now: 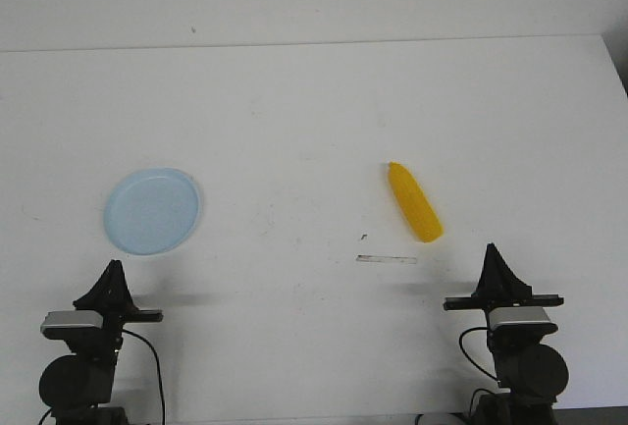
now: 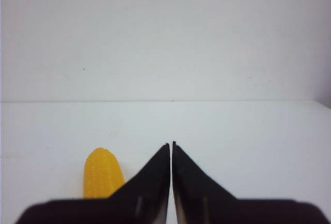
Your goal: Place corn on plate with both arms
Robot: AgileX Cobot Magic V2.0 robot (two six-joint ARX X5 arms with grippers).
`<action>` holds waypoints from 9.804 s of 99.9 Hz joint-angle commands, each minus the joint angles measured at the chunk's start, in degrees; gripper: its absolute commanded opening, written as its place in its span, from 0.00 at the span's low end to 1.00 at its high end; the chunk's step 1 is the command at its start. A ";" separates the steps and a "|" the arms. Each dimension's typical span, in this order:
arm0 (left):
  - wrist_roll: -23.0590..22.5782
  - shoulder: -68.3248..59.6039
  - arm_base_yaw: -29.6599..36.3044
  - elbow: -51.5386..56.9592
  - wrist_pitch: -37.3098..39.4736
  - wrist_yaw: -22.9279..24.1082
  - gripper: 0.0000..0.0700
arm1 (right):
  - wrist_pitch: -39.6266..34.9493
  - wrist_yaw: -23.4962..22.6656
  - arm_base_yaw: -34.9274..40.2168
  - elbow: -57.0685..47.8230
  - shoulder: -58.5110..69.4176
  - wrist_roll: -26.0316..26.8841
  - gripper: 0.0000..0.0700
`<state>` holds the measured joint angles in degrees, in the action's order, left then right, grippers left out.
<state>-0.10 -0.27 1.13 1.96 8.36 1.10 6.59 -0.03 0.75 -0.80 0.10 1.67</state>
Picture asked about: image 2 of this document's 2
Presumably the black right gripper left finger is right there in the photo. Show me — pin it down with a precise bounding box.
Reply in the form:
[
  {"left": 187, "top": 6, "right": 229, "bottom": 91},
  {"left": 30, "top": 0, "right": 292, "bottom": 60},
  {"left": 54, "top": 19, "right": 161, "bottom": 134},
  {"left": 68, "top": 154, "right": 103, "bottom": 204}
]
[{"left": 17, "top": 144, "right": 170, "bottom": 223}]

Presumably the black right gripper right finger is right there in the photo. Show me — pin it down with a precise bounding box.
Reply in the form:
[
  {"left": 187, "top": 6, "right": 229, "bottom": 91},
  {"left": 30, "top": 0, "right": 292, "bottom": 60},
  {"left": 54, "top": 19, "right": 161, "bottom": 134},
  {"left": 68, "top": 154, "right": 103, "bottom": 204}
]
[{"left": 172, "top": 143, "right": 329, "bottom": 223}]

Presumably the yellow toy corn cob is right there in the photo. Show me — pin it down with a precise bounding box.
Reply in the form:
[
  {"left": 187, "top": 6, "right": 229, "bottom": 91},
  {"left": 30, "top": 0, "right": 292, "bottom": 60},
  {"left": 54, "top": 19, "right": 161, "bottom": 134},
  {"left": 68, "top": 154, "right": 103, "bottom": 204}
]
[{"left": 83, "top": 147, "right": 125, "bottom": 199}]

